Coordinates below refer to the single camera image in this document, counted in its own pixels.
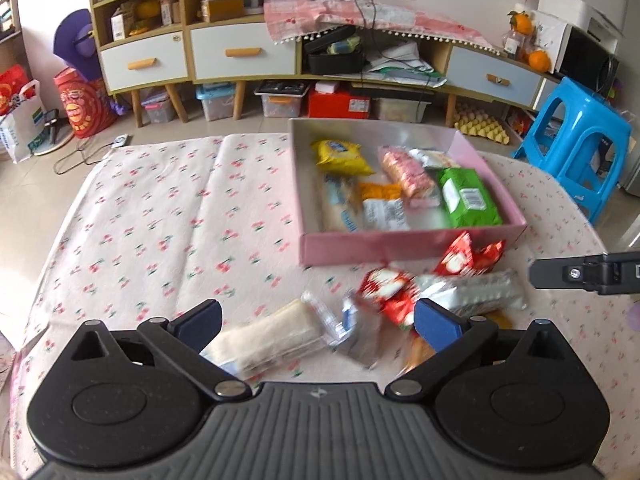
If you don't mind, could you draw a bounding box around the cherry print tablecloth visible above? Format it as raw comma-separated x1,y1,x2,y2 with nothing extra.
10,134,639,478

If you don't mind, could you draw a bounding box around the long silver white snack pack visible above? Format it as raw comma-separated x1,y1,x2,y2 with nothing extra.
414,270,527,318

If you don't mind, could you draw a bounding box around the blue lid storage bin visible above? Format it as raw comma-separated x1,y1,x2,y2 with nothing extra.
195,82,235,122

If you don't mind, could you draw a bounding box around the clear bin with keyboard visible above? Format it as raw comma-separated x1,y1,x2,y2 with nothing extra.
254,80,309,119

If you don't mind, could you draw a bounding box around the black microwave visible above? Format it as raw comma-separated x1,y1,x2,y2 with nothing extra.
554,25,620,98

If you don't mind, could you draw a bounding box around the clear storage bin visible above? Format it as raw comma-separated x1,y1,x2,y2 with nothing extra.
373,98,432,124

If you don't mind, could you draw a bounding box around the yellow snack pack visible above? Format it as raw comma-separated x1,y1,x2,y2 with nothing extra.
311,140,374,177

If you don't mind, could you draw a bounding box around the pink nougat bar pack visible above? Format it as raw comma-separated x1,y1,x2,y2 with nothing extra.
378,146,440,208

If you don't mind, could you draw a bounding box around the green snack pack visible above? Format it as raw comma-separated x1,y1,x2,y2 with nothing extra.
438,168,502,229

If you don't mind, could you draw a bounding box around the black storage case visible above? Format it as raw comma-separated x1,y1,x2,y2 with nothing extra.
304,25,366,76

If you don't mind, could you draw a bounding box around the small silver snack pack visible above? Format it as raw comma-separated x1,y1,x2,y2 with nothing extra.
302,290,383,370

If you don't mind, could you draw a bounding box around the red shoe box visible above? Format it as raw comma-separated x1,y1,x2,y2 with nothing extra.
308,88,371,119

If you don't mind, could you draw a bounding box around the black cable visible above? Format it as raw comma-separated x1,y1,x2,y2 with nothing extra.
342,0,436,124

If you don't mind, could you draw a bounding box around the white rice cake pack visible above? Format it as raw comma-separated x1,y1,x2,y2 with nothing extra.
201,299,329,379

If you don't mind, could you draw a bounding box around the wooden tv cabinet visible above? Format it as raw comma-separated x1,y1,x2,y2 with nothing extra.
90,0,559,110

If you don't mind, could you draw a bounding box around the red lantern bag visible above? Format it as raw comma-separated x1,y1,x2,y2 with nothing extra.
54,67,117,139

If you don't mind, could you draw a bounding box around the red candy wrapper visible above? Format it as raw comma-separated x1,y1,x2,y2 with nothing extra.
434,232,506,276
358,268,420,330

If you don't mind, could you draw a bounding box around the cream white snack pack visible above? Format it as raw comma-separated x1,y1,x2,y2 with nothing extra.
409,148,460,170

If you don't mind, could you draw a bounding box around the purple round object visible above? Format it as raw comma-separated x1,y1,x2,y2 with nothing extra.
53,9,102,81

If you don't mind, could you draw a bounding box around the pink cherry cloth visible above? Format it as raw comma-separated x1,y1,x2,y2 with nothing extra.
262,0,500,55

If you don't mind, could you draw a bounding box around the blue plastic stool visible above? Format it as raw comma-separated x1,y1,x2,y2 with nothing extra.
513,78,631,223

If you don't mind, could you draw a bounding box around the pink cardboard box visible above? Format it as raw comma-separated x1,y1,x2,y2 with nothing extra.
288,118,527,266

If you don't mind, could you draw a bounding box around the blue white milk candy pack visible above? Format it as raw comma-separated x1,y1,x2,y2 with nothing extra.
319,174,363,233

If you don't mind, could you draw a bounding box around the orange fruit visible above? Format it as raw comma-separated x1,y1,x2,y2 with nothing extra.
509,10,534,37
527,50,551,73

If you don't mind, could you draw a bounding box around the white shopping bag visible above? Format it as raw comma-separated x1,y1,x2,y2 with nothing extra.
1,79,47,164

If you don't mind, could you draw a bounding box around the yellow egg tray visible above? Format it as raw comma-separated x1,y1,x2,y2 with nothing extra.
452,102,510,145

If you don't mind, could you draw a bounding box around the orange white snack pack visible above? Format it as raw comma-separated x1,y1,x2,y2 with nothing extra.
358,182,409,231

